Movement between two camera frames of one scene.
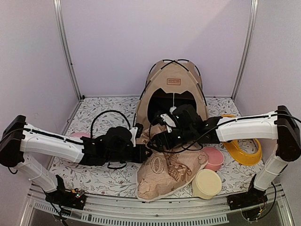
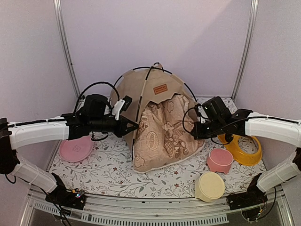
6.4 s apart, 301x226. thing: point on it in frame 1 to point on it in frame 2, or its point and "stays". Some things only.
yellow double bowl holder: x=232 y=147 stays
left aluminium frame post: x=58 y=15 stays
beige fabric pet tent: x=171 y=83 to x=145 y=84
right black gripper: x=158 y=140 to x=196 y=128
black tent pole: x=197 y=70 to x=162 y=68
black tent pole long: x=153 y=67 to x=150 y=68
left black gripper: x=140 y=158 to x=121 y=130
